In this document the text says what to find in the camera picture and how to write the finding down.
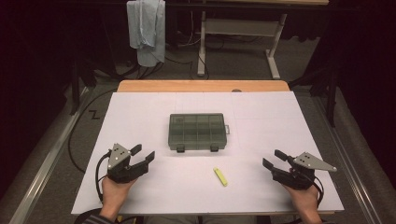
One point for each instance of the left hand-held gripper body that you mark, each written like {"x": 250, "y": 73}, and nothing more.
{"x": 120, "y": 169}

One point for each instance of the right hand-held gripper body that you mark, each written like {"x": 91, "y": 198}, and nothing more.
{"x": 295, "y": 177}

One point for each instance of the small yellow-green bar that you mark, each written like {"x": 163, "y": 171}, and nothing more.
{"x": 220, "y": 177}

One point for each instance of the grey compartment storage box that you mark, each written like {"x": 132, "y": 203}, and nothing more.
{"x": 196, "y": 132}

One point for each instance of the person's right hand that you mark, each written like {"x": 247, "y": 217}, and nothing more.
{"x": 305, "y": 199}

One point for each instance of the person's left hand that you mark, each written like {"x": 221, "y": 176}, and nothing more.
{"x": 113, "y": 196}

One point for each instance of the black stand leg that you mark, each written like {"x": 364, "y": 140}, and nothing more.
{"x": 331, "y": 96}
{"x": 74, "y": 87}

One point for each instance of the light blue hanging cloth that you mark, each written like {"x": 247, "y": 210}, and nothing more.
{"x": 146, "y": 28}

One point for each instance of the metal floor rail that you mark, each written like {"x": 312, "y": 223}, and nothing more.
{"x": 351, "y": 174}
{"x": 40, "y": 174}

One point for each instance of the white metal table frame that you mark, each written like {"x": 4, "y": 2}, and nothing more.
{"x": 239, "y": 27}

